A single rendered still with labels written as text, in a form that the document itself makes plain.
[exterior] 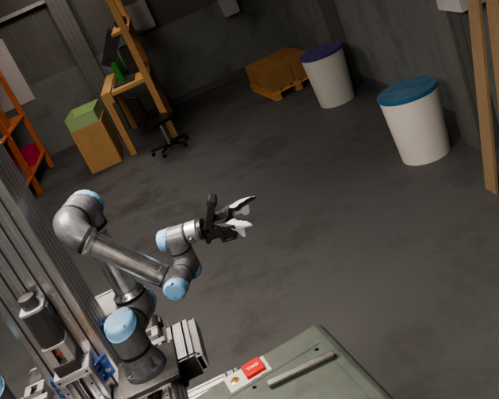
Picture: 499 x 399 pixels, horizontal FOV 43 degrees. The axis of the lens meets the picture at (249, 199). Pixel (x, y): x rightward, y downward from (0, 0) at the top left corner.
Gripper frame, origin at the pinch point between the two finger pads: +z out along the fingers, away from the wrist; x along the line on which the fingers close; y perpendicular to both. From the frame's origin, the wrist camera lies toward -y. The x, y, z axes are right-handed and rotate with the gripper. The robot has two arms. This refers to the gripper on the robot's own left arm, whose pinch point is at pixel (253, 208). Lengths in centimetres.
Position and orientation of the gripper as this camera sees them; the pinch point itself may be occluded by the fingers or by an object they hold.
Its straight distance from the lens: 200.0
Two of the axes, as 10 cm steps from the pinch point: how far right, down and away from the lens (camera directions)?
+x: -0.8, 5.7, -8.1
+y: 3.9, 7.7, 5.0
